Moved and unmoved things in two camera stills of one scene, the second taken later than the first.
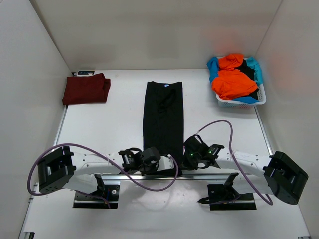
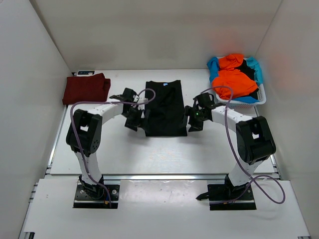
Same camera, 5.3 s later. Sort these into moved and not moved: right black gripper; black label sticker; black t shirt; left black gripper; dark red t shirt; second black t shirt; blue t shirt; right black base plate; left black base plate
Moved: black t shirt; right black gripper; left black gripper
Not moved: second black t shirt; black label sticker; left black base plate; blue t shirt; right black base plate; dark red t shirt
